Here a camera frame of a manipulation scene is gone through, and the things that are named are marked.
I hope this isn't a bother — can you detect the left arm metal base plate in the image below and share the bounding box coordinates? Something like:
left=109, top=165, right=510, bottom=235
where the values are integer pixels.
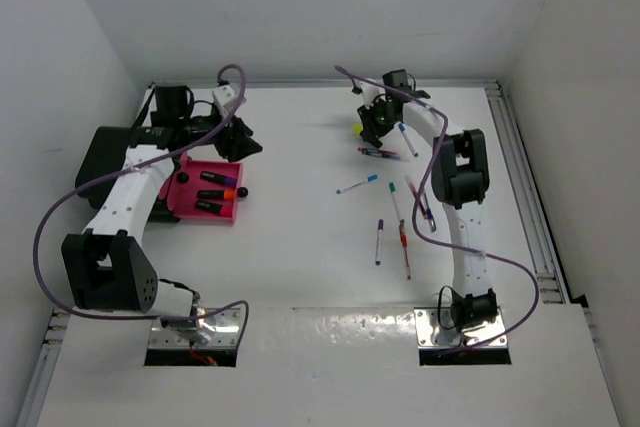
left=148, top=308, right=242, bottom=350

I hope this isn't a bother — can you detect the dark blue gel pen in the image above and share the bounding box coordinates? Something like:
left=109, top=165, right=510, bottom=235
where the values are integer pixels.
left=420, top=188, right=437, bottom=233

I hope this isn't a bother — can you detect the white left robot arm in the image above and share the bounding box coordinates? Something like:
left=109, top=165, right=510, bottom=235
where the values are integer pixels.
left=62, top=83, right=261, bottom=345

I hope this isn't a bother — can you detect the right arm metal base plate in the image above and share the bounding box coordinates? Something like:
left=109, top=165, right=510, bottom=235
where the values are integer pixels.
left=414, top=307, right=509, bottom=349

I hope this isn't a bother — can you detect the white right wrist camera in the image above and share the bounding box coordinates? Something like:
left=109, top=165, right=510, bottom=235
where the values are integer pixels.
left=352, top=79, right=385, bottom=107

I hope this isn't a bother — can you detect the pink drawer tray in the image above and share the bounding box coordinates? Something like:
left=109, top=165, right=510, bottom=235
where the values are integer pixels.
left=152, top=154, right=248, bottom=224

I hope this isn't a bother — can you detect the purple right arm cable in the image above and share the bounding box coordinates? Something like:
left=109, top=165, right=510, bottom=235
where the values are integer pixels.
left=333, top=64, right=541, bottom=356

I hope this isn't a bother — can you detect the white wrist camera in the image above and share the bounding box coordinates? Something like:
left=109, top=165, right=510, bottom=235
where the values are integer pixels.
left=352, top=79, right=385, bottom=107
left=211, top=84, right=246, bottom=117

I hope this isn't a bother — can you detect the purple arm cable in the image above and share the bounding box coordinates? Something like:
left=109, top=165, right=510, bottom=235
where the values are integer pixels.
left=32, top=64, right=250, bottom=322
left=333, top=64, right=541, bottom=356

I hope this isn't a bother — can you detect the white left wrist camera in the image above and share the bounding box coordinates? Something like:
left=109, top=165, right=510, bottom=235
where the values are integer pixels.
left=211, top=84, right=246, bottom=117

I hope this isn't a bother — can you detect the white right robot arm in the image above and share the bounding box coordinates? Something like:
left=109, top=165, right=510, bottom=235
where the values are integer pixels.
left=352, top=69, right=498, bottom=332

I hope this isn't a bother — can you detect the orange highlighter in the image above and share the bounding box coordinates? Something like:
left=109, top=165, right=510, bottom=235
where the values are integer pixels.
left=197, top=190, right=235, bottom=201

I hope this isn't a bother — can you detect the blue cap white marker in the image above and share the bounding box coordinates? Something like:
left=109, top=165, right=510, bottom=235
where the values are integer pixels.
left=398, top=123, right=419, bottom=158

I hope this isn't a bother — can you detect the teal cap white marker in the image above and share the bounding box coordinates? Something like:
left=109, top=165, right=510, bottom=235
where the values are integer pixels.
left=389, top=182, right=405, bottom=224

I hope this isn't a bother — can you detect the black drawer cabinet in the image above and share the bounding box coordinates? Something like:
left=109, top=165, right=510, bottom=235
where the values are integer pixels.
left=75, top=126, right=179, bottom=223

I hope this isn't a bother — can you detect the purple highlighter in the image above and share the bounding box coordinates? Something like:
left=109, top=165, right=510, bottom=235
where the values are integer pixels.
left=200, top=171, right=237, bottom=187

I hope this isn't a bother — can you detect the light blue cap marker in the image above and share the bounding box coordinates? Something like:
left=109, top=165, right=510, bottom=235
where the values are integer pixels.
left=336, top=174, right=378, bottom=195

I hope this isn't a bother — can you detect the purple cap white marker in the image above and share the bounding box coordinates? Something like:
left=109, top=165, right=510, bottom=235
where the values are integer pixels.
left=374, top=218, right=384, bottom=266

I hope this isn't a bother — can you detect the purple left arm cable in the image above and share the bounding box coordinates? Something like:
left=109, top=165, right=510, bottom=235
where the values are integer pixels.
left=32, top=64, right=250, bottom=322

